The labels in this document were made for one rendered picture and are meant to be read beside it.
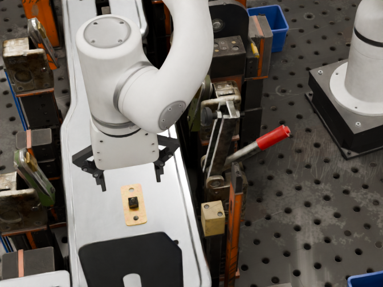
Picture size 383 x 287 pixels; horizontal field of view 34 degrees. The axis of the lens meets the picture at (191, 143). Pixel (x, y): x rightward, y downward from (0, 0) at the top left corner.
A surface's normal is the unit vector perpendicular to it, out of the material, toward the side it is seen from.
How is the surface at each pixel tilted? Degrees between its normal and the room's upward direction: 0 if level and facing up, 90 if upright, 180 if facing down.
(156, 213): 0
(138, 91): 33
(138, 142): 91
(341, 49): 0
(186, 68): 61
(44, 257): 0
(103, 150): 90
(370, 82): 90
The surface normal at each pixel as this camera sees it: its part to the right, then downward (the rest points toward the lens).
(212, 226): 0.18, 0.77
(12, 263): -0.01, -0.62
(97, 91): -0.59, 0.63
